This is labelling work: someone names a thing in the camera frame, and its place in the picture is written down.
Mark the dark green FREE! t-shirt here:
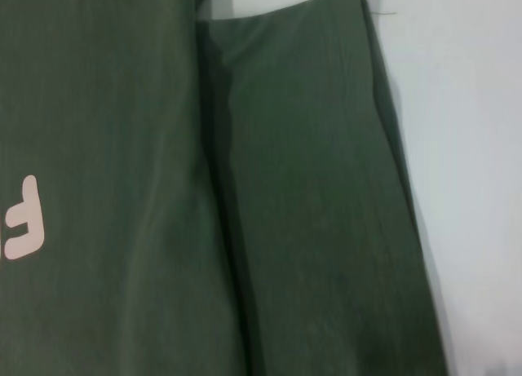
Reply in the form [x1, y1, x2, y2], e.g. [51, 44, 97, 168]
[0, 0, 456, 376]

